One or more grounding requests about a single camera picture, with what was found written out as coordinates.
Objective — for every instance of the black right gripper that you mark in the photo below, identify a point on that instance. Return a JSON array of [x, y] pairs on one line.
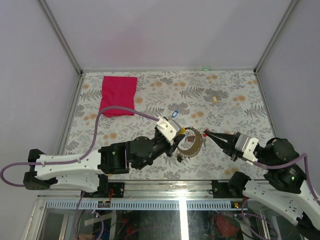
[[230, 150]]

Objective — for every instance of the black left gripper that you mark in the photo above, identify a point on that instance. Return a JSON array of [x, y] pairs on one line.
[[172, 148]]

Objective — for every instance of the black tag key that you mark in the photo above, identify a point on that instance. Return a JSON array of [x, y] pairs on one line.
[[179, 158]]

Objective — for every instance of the red tag key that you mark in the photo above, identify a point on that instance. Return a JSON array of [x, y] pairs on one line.
[[204, 137], [191, 138]]

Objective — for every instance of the grey keyring with yellow handle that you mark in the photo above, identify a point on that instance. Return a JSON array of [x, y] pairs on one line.
[[189, 149]]

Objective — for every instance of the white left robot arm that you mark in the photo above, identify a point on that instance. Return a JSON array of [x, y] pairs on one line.
[[90, 174]]

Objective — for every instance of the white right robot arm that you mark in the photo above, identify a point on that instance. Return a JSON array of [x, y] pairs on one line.
[[287, 172]]

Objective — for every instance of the loose blue tag key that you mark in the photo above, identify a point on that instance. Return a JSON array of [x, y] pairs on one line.
[[174, 114]]

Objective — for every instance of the loose yellow tag key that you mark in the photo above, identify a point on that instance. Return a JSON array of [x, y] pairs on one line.
[[215, 100]]

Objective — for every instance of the pink folded cloth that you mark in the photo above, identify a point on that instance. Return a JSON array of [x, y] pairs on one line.
[[118, 91]]

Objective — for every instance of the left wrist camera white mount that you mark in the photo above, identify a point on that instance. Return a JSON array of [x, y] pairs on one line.
[[169, 129]]

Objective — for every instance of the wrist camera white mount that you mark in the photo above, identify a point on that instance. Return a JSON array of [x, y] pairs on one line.
[[169, 129], [247, 145]]

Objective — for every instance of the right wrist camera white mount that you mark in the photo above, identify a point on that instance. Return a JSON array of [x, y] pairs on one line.
[[247, 145]]

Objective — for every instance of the metal front rail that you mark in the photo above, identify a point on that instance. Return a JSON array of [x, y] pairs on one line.
[[147, 195]]

